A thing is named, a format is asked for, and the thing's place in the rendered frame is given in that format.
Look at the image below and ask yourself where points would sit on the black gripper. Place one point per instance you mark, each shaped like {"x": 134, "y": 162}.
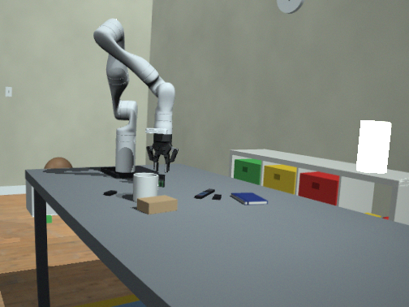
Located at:
{"x": 162, "y": 144}

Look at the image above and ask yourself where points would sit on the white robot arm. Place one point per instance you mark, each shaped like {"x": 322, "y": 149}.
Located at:
{"x": 110, "y": 37}

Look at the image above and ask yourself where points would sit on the tan rectangular block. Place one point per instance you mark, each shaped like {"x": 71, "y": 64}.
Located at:
{"x": 156, "y": 205}

